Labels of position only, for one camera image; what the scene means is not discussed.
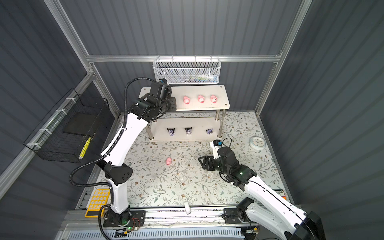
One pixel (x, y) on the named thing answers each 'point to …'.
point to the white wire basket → (187, 69)
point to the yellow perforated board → (99, 199)
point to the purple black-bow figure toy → (209, 131)
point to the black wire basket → (65, 134)
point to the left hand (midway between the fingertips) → (173, 101)
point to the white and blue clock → (257, 143)
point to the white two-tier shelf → (199, 114)
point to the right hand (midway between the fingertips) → (204, 160)
